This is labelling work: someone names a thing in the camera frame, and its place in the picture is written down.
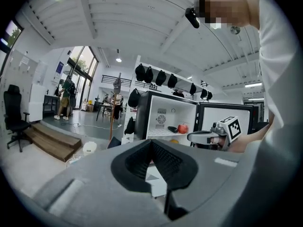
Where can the black table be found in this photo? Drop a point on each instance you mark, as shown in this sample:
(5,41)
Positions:
(104,106)

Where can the blue poster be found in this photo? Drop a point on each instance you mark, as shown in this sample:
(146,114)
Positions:
(59,70)

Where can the dark blue box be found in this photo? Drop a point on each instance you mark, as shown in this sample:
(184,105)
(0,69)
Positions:
(114,142)

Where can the black mini fridge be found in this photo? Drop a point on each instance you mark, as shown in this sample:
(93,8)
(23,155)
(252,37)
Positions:
(144,112)

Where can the person's white shirt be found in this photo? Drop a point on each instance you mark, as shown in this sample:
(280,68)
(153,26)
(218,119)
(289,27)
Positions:
(279,79)

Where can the wooden steps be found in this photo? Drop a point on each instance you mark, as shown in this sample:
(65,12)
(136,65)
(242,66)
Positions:
(52,141)

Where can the white round appliance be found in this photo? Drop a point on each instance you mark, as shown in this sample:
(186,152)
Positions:
(90,148)

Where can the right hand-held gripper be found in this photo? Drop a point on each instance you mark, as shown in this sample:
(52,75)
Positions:
(233,129)

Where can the long ceiling light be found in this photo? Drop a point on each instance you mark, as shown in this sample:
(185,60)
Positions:
(253,85)

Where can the white metal shelf rack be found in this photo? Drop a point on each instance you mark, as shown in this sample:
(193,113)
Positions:
(136,61)

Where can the person's right forearm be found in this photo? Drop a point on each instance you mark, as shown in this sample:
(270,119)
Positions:
(251,137)

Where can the black head-worn camera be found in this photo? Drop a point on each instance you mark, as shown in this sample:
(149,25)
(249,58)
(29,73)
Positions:
(192,18)

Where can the dark eggplant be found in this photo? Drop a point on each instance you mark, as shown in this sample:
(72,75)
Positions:
(172,129)

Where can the person's head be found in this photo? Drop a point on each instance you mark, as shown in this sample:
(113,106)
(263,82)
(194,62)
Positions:
(232,6)

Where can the red apple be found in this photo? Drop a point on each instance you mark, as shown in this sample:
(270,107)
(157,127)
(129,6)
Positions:
(182,128)

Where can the white power strip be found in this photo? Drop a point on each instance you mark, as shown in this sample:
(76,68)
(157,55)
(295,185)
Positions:
(73,159)

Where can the large glass window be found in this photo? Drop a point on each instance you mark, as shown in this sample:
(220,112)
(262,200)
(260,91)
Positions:
(82,63)

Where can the grey cap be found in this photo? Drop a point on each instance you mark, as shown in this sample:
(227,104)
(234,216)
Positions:
(117,84)

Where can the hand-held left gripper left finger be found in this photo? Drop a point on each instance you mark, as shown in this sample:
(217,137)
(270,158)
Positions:
(118,168)

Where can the black office chair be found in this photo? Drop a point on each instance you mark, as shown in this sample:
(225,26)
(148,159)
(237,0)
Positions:
(14,117)

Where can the person's right hand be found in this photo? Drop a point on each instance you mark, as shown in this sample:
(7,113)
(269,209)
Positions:
(215,140)

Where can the row of black caps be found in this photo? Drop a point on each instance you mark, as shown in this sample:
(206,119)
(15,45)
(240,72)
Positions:
(161,77)

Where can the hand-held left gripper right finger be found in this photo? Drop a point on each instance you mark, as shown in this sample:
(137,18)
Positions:
(187,171)

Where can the black cabinet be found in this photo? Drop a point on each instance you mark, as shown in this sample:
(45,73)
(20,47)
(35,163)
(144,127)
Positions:
(50,105)

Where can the white cabinet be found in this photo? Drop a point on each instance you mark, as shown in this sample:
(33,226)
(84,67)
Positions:
(36,103)

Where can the black metal railing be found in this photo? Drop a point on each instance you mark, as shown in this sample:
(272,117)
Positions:
(116,77)

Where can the pendant ceiling lamp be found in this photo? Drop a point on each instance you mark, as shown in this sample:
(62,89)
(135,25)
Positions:
(118,59)

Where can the yellow fruit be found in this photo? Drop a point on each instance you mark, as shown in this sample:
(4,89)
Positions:
(174,141)

